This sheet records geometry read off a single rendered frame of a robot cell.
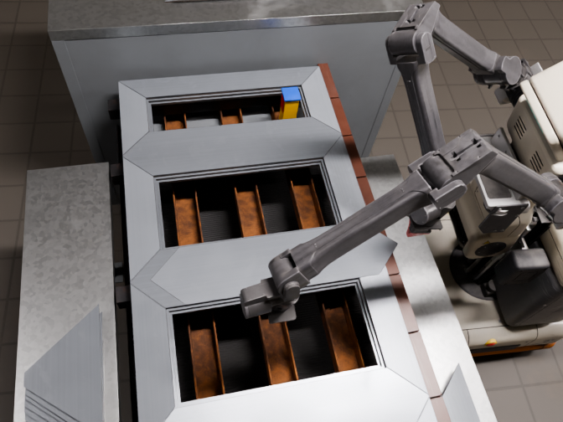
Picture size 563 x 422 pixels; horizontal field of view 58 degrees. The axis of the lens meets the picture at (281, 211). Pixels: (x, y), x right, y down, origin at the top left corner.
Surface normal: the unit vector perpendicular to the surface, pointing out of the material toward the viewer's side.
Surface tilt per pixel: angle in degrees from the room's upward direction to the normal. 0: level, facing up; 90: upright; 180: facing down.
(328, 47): 90
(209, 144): 0
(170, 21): 0
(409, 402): 0
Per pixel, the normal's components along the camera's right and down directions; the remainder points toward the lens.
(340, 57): 0.20, 0.85
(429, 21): 0.59, 0.20
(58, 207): 0.09, -0.51
